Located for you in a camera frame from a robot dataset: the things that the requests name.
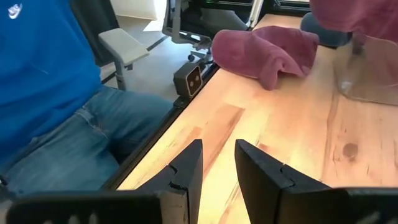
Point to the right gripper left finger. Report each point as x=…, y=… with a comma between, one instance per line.
x=93, y=208

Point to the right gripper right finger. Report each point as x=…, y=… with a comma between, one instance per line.
x=295, y=205

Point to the clear acrylic cap organizer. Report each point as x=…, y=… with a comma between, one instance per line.
x=373, y=77

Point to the person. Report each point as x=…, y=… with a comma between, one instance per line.
x=46, y=62

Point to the blue denim baseball cap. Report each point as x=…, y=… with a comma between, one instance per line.
x=326, y=34

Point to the silver aluminium bar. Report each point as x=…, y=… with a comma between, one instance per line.
x=256, y=12

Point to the black table-level camera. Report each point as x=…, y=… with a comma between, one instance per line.
x=188, y=81

